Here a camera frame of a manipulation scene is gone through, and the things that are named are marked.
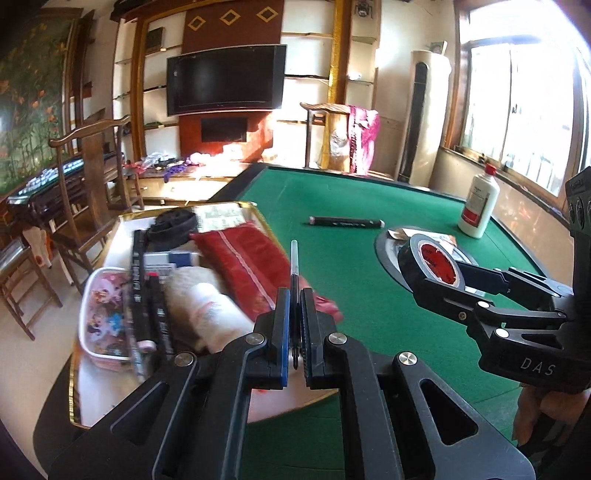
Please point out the white printed medicine box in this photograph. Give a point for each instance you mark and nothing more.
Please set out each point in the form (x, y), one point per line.
(219, 217)

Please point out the black flat television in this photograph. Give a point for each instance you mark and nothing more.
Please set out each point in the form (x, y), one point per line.
(221, 83)

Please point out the low wooden cabinet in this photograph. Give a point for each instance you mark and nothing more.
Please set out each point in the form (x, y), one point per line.
(198, 184)

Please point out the white fluffy ball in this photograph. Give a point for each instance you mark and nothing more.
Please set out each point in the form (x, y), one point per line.
(184, 290)

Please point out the black marker red cap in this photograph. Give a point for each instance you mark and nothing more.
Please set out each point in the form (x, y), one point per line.
(161, 318)

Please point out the white bottle red cap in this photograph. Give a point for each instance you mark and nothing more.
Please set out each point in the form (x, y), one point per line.
(480, 207)

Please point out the black fireplace insert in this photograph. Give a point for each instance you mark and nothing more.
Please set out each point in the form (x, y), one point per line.
(224, 129)

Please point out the person's right hand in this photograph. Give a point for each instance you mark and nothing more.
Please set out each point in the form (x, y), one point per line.
(545, 415)

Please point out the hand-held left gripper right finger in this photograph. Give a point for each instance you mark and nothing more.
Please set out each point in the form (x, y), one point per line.
(305, 332)

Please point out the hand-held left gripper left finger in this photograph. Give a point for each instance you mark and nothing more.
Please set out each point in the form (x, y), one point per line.
(285, 332)

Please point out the gold-rimmed cardboard box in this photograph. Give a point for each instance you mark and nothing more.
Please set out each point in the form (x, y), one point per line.
(92, 397)

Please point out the large floral painting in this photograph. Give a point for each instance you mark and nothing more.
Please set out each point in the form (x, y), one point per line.
(32, 101)

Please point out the purple toy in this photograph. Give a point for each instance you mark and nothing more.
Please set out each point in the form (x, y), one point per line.
(175, 170)

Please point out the carved wooden chair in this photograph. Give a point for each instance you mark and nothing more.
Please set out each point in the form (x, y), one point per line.
(337, 138)

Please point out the white standing air conditioner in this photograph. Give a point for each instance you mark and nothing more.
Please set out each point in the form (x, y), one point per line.
(427, 115)

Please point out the large window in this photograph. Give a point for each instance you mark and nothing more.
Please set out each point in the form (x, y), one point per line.
(508, 92)

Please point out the thin black pen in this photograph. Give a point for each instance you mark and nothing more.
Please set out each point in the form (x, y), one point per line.
(295, 277)

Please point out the round table control panel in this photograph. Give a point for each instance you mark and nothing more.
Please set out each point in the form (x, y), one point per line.
(392, 267)

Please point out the black round container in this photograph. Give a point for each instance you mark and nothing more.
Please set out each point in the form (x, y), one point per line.
(171, 226)

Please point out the black marker pink end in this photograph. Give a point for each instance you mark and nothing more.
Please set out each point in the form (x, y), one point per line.
(346, 221)

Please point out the cartoon print pencil case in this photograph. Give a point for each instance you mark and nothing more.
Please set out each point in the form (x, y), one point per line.
(106, 323)

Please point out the wooden wall shelf unit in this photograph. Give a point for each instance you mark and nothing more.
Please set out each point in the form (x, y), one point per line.
(314, 55)

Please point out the white orange object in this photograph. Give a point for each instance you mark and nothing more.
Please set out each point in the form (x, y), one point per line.
(37, 247)

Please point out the black tape roll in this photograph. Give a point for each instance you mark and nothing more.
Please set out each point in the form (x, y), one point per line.
(411, 258)

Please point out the magenta cloth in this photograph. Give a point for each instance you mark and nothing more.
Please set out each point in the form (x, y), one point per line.
(364, 138)

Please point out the dark mahjong table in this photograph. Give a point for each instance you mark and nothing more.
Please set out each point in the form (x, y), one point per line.
(46, 203)

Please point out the red fabric pouch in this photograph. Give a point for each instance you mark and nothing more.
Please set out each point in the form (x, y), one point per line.
(240, 258)

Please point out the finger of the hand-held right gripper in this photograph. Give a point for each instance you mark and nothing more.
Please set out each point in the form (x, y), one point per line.
(485, 279)
(443, 300)

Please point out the tall wooden chair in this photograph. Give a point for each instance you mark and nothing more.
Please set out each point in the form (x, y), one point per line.
(94, 184)

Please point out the black marker pink band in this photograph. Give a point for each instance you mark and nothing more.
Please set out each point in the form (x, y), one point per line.
(138, 277)

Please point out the rows of mahjong tiles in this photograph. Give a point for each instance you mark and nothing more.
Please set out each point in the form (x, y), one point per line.
(51, 175)

